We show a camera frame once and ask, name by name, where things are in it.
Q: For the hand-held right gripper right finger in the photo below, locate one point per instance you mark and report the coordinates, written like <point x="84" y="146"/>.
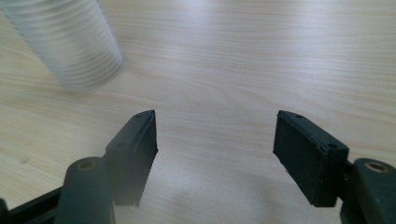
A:
<point x="308" y="161"/>

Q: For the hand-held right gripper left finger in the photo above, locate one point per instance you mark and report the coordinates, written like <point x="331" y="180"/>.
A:
<point x="134" y="155"/>

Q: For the stack of clear plastic cups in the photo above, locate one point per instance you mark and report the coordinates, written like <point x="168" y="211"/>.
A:
<point x="68" y="40"/>

